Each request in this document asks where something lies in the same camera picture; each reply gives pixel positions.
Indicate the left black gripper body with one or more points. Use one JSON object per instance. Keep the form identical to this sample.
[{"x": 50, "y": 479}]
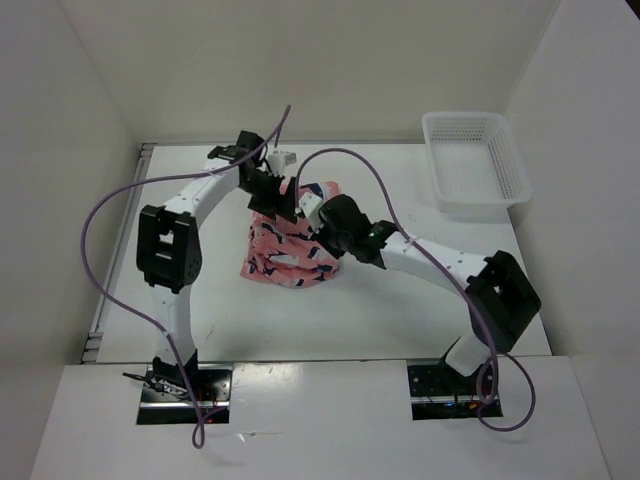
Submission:
[{"x": 263, "y": 188}]

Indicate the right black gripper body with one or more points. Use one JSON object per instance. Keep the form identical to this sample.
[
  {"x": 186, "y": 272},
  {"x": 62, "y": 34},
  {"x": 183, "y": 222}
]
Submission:
[{"x": 336, "y": 242}]

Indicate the pink shark print shorts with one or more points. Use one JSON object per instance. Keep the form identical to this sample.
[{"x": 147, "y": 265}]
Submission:
[{"x": 283, "y": 253}]

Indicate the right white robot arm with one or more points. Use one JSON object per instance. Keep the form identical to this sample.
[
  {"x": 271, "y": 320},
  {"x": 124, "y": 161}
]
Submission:
[{"x": 500, "y": 298}]

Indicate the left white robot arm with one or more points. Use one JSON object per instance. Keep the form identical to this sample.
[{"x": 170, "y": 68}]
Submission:
[{"x": 169, "y": 253}]

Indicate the white plastic mesh basket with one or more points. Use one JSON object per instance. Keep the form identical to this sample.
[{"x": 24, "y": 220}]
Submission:
[{"x": 475, "y": 164}]

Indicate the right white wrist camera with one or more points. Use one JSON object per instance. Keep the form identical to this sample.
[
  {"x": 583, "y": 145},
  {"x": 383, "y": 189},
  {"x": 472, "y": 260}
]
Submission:
[{"x": 309, "y": 206}]

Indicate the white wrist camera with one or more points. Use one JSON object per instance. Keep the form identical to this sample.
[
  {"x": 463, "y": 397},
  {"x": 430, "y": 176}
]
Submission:
[
  {"x": 279, "y": 160},
  {"x": 309, "y": 206}
]

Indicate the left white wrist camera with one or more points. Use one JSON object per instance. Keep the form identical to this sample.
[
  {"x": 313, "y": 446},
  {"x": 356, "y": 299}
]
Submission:
[{"x": 279, "y": 160}]

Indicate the aluminium rail table edge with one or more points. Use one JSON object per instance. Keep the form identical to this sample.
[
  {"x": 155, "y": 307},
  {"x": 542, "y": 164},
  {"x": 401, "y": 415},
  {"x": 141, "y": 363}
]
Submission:
[{"x": 96, "y": 331}]

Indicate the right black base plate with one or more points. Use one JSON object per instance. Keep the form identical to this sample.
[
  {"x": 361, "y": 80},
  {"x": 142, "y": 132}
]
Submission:
[{"x": 438, "y": 392}]

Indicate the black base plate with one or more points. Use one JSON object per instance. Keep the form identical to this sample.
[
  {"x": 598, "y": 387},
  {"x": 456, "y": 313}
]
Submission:
[
  {"x": 165, "y": 406},
  {"x": 438, "y": 392}
]

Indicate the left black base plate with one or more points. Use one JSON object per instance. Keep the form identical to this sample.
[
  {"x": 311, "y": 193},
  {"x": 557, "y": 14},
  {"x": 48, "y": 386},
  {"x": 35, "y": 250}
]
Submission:
[{"x": 165, "y": 406}]

